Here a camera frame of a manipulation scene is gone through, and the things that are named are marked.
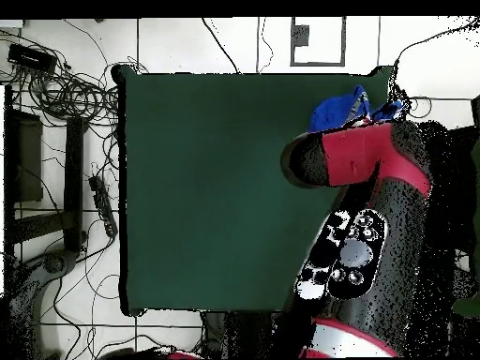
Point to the black power strip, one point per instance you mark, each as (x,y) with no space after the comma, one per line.
(103,204)

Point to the dark green table cloth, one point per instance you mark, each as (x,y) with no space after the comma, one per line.
(206,187)

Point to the grey square frame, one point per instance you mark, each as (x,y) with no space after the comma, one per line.
(292,41)

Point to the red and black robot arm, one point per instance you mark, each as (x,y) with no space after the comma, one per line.
(375,225)

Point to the blue printed t-shirt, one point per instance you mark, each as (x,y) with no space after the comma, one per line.
(333,112)

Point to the black wooden furniture frame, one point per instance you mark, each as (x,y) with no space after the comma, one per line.
(73,168)
(465,168)

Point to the black electronics box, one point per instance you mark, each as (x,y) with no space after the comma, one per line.
(32,58)

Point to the black chair base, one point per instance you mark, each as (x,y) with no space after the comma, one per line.
(52,264)
(465,281)

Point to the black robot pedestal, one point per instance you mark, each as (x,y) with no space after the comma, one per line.
(240,333)

